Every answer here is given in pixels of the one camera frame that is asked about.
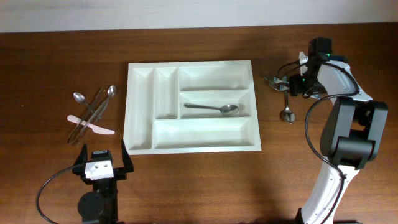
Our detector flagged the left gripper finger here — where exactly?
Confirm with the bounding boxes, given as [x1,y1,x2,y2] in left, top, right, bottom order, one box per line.
[121,140,134,173]
[72,144,88,174]

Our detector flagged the steel fork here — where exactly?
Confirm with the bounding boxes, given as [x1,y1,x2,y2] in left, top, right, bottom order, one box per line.
[268,80,321,100]
[264,76,289,88]

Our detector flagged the large steel spoon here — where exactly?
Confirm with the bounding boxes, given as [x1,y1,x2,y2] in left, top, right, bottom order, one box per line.
[183,103,239,116]
[281,76,295,124]

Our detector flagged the steel kitchen tongs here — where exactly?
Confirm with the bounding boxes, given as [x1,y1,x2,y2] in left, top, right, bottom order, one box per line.
[67,87,104,145]

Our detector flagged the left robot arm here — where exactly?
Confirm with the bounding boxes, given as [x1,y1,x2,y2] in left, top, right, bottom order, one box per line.
[72,142,134,224]

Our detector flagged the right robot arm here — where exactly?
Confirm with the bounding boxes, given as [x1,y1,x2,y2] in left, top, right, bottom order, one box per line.
[289,37,389,224]

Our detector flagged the pink plastic knife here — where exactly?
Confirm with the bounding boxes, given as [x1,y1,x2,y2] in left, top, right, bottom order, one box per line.
[67,115,115,135]

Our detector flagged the white plastic cutlery tray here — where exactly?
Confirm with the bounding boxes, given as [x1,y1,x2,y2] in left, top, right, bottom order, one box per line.
[123,60,261,155]

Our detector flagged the small steel teaspoon left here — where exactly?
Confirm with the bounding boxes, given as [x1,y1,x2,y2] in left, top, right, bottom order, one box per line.
[73,90,101,113]

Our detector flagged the small steel teaspoon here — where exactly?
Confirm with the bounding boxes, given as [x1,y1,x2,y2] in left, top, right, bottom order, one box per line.
[95,85,116,122]
[73,90,101,113]

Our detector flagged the small steel teaspoon right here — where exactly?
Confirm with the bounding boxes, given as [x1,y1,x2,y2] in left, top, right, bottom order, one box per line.
[95,85,116,122]

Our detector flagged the left black cable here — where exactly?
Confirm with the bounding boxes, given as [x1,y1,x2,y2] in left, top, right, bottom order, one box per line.
[35,165,82,224]

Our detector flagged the black cable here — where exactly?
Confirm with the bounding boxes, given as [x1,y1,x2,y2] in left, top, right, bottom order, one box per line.
[35,165,82,224]
[275,60,361,224]

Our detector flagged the right black cable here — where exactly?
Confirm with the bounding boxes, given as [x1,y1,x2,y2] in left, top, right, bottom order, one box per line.
[275,60,361,224]

